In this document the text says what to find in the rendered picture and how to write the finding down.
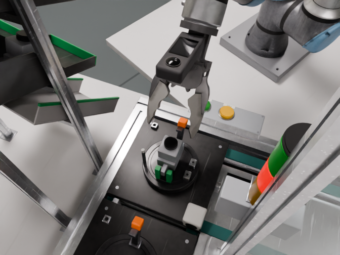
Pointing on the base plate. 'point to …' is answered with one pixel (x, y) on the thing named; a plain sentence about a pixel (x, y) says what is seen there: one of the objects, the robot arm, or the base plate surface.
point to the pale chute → (38, 95)
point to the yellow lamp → (254, 192)
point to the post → (293, 181)
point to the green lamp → (277, 158)
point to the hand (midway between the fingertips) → (169, 127)
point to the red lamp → (264, 177)
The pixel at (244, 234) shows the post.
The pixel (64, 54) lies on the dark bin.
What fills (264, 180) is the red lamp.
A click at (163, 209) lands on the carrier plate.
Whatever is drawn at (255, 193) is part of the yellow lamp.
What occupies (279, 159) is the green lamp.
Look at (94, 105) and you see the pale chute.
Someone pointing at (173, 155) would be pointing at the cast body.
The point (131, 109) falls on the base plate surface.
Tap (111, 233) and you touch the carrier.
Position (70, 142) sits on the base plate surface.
